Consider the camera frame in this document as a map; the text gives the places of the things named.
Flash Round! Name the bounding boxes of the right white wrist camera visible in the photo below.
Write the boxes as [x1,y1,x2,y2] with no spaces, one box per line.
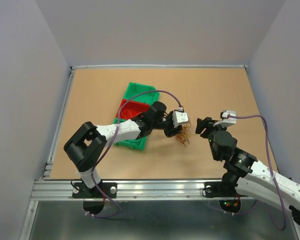
[213,110,237,128]

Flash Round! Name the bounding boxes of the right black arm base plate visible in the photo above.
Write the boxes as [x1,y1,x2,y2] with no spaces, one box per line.
[201,181,239,198]

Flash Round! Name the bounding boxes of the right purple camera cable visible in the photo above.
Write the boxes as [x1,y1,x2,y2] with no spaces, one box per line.
[224,114,287,231]

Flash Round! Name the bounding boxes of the aluminium front mounting rail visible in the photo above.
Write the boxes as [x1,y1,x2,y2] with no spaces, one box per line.
[29,177,298,201]

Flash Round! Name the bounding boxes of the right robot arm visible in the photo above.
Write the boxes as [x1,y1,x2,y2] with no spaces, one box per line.
[195,113,300,226]

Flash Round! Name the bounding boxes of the red plastic bin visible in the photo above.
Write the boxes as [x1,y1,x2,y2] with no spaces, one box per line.
[119,99,150,120]

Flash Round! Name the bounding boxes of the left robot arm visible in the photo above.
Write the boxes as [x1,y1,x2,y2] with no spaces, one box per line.
[63,101,189,197]

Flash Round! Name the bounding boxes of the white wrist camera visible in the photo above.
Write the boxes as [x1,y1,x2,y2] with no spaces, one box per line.
[213,110,237,128]
[172,106,189,128]

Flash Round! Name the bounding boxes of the thin yellow orange cable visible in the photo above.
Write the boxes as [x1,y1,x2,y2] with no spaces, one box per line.
[118,108,143,119]

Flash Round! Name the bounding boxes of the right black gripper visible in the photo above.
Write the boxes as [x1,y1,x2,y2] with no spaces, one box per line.
[194,116,227,160]

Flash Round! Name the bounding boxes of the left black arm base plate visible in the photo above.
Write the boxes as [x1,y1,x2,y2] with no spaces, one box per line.
[70,181,118,199]

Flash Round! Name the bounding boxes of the near green plastic bin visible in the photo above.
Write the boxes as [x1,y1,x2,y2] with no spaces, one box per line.
[114,132,148,151]

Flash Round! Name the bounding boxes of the green plastic bin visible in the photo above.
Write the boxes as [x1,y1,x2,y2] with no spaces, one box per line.
[114,132,148,151]
[123,82,160,105]

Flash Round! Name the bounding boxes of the tangled red yellow cable bundle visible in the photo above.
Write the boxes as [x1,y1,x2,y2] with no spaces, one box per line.
[173,121,193,148]

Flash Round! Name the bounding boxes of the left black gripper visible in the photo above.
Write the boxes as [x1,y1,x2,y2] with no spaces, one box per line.
[151,109,182,138]

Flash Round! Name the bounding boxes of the far green plastic bin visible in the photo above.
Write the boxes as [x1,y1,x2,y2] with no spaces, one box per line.
[123,82,160,105]

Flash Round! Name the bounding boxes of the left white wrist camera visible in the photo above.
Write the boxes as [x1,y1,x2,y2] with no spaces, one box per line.
[172,106,189,128]

